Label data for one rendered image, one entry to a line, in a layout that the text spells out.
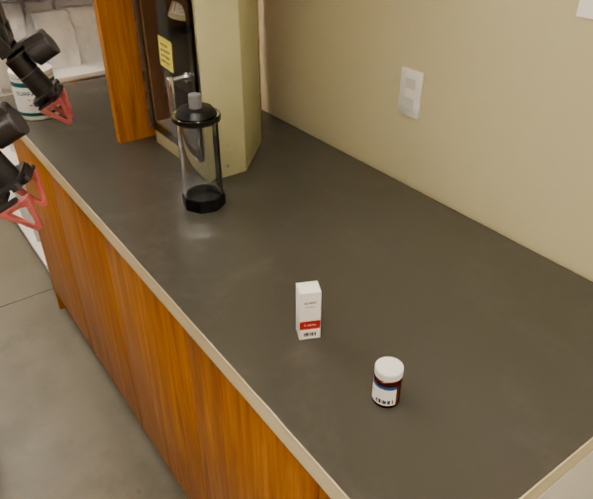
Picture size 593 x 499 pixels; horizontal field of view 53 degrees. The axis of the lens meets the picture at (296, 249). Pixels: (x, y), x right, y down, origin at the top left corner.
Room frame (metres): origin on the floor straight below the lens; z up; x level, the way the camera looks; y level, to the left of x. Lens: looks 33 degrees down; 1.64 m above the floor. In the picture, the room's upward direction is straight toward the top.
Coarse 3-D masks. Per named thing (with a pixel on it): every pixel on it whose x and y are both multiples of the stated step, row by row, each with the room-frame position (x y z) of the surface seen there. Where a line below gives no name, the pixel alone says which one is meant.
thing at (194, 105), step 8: (192, 96) 1.26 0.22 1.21; (200, 96) 1.27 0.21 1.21; (184, 104) 1.29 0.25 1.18; (192, 104) 1.26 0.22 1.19; (200, 104) 1.27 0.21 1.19; (208, 104) 1.29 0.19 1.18; (176, 112) 1.26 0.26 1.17; (184, 112) 1.24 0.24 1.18; (192, 112) 1.24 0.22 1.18; (200, 112) 1.24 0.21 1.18; (208, 112) 1.25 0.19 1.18; (216, 112) 1.27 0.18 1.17; (184, 120) 1.23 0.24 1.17; (192, 120) 1.23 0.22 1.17; (200, 120) 1.23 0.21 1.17
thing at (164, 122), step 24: (144, 0) 1.58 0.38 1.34; (168, 0) 1.46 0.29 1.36; (144, 24) 1.60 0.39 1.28; (168, 24) 1.47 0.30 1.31; (192, 24) 1.39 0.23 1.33; (144, 48) 1.62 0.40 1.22; (192, 48) 1.39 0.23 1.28; (168, 72) 1.50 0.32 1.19; (192, 72) 1.39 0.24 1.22; (168, 120) 1.53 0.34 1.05
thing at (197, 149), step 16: (176, 128) 1.25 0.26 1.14; (192, 128) 1.22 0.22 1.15; (208, 128) 1.24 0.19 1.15; (192, 144) 1.23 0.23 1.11; (208, 144) 1.24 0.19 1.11; (192, 160) 1.23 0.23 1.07; (208, 160) 1.23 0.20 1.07; (192, 176) 1.23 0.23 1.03; (208, 176) 1.23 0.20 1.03; (192, 192) 1.23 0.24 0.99; (208, 192) 1.23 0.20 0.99
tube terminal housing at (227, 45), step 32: (192, 0) 1.39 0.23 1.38; (224, 0) 1.43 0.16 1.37; (224, 32) 1.43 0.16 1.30; (256, 32) 1.63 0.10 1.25; (224, 64) 1.42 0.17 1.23; (256, 64) 1.62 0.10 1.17; (224, 96) 1.42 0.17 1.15; (256, 96) 1.61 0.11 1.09; (224, 128) 1.42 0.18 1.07; (256, 128) 1.59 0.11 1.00; (224, 160) 1.41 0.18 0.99
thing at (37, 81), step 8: (32, 72) 1.50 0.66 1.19; (40, 72) 1.52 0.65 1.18; (24, 80) 1.50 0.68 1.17; (32, 80) 1.50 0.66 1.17; (40, 80) 1.51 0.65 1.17; (48, 80) 1.52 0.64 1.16; (56, 80) 1.57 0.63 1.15; (32, 88) 1.50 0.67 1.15; (40, 88) 1.50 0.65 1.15; (48, 88) 1.51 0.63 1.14; (40, 96) 1.50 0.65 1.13; (48, 96) 1.52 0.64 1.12; (40, 104) 1.48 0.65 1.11
